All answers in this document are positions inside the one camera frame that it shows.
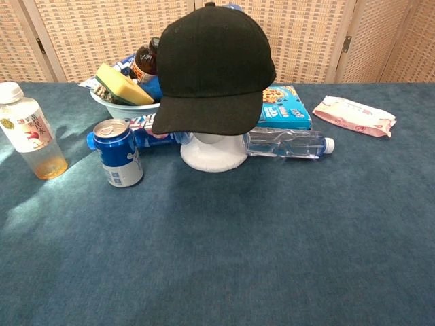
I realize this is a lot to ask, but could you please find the black baseball cap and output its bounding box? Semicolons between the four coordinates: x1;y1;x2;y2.
152;1;277;136

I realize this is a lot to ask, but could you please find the white foam mannequin head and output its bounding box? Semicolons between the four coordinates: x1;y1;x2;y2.
179;132;249;173

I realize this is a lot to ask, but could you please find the blue labelled drink bottle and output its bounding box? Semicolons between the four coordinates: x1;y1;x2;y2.
86;113;194;152

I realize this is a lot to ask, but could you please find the clear plastic water bottle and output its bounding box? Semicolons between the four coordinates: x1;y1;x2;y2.
241;127;336;160

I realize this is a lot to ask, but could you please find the blue cookie box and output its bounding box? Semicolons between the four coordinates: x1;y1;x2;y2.
256;84;313;131

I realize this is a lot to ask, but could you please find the teal tablecloth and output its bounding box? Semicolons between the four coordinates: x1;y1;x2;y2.
0;81;435;326

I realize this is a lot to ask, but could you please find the blue cloth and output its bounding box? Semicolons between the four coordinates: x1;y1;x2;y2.
139;75;164;103

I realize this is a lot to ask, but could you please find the blue and white drink can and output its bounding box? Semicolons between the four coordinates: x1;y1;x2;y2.
92;118;144;188

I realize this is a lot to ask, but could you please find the light blue plastic bowl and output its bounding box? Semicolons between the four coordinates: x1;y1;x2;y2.
90;88;162;120

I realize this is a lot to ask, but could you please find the brown glass bottle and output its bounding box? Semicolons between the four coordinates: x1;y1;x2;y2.
128;37;161;85

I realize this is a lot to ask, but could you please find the yellow and green sponge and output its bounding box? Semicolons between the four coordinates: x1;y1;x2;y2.
94;62;156;106

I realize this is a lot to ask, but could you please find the blue and white snack packet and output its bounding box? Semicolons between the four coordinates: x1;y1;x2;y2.
78;54;137;90

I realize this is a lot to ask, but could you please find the pink wet wipes pack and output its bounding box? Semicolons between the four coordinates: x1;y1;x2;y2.
311;95;398;138

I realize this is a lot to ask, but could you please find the woven folding screen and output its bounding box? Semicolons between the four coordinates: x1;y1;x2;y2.
0;0;435;84

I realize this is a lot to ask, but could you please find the apple juice bottle white cap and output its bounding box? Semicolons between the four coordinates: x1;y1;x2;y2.
0;81;69;180

